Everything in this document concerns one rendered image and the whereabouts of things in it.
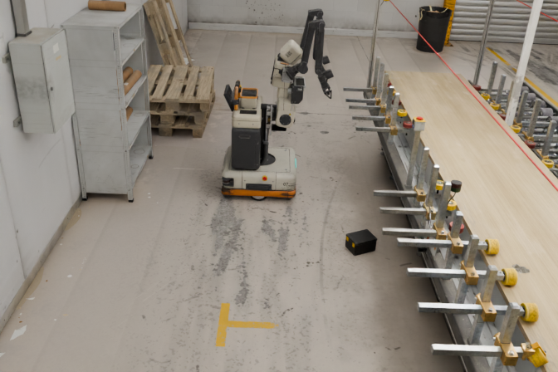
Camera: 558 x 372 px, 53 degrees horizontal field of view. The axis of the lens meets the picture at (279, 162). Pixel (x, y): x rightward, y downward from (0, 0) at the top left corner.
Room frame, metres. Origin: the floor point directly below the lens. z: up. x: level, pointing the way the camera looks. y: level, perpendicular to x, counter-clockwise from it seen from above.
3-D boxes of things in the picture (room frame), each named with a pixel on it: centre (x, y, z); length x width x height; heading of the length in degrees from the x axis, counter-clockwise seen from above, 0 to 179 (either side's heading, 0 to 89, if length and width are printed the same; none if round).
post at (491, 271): (2.01, -0.95, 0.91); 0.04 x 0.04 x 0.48; 1
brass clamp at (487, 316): (1.98, -0.95, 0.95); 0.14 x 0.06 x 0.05; 1
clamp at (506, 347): (1.73, -0.96, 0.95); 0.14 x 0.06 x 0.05; 1
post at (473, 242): (2.26, -0.95, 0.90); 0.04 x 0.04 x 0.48; 1
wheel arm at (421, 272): (2.22, -0.89, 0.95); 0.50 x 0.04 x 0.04; 91
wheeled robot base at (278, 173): (4.70, 0.17, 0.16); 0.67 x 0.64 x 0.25; 91
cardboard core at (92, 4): (4.83, 1.51, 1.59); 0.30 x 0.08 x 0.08; 91
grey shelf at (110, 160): (4.72, 1.50, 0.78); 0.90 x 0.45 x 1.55; 1
